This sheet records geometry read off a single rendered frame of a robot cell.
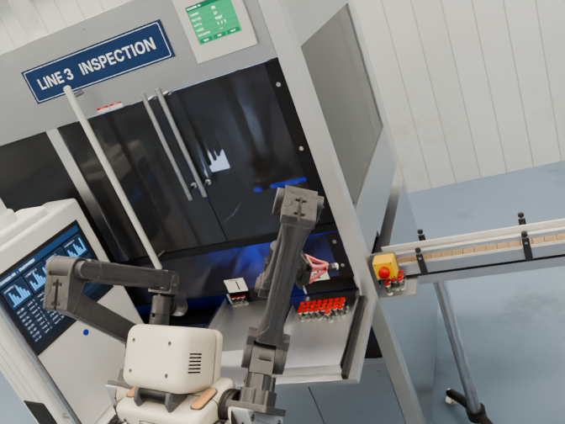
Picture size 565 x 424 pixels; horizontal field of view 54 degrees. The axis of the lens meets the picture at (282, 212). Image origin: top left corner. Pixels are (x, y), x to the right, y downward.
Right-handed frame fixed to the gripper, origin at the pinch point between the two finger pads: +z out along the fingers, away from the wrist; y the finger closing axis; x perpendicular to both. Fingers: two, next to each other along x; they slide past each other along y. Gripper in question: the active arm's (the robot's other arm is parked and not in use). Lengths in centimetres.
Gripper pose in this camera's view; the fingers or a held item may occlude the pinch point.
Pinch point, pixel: (324, 267)
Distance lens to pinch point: 171.1
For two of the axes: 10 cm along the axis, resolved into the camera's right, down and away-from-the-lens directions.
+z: 9.1, -0.5, 4.0
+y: 1.8, -8.5, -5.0
